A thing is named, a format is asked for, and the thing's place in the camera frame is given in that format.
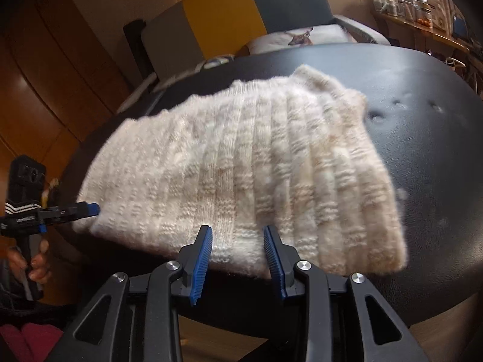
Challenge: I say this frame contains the person's left hand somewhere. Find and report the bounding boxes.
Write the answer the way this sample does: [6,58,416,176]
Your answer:
[7,239,52,284]

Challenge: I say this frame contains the cream knitted sweater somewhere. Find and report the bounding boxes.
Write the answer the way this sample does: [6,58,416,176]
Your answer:
[73,65,408,277]

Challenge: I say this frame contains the blue triangle pattern cushion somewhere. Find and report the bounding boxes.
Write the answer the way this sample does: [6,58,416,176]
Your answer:
[195,54,235,72]

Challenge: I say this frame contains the glass jars on table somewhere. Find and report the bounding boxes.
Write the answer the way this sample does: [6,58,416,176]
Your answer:
[372,0,433,29]

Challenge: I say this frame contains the wooden side table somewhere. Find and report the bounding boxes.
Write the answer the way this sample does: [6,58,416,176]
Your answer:
[373,11,482,97]

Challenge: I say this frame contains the grey yellow blue armchair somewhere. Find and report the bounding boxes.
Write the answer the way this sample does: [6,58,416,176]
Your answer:
[118,0,388,112]

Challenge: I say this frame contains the pink floral clothing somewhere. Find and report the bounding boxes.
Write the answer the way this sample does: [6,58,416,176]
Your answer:
[1,323,63,362]

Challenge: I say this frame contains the white deer print cushion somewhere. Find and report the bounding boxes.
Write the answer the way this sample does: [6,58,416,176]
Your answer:
[246,24,357,55]

